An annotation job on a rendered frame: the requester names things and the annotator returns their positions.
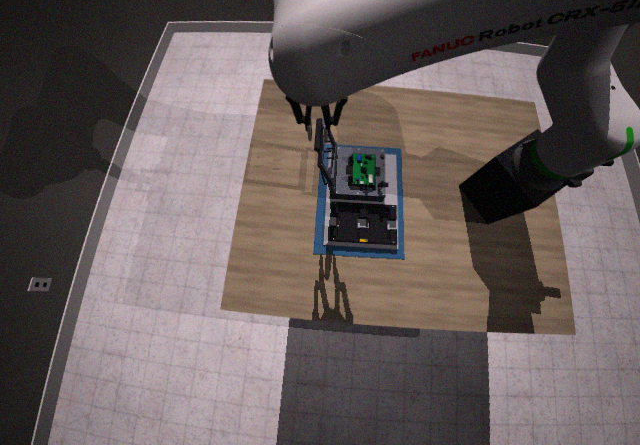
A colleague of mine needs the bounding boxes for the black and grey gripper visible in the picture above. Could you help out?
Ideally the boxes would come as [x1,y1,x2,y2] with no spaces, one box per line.
[285,96,348,142]

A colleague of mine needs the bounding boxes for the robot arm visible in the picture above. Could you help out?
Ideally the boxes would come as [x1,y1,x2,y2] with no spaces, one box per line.
[268,0,640,192]

